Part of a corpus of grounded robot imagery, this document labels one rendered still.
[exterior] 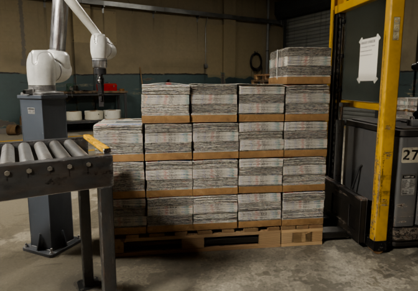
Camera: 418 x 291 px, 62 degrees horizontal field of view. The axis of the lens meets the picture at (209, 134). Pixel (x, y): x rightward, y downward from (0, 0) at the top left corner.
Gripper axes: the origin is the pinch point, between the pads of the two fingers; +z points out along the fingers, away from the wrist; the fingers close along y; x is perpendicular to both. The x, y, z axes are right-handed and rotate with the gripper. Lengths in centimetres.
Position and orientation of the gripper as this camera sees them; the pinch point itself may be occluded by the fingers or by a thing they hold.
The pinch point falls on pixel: (101, 101)
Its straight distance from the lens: 231.4
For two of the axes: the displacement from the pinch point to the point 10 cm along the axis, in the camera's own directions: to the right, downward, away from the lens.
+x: -9.9, 0.2, -1.2
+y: -1.3, -1.4, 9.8
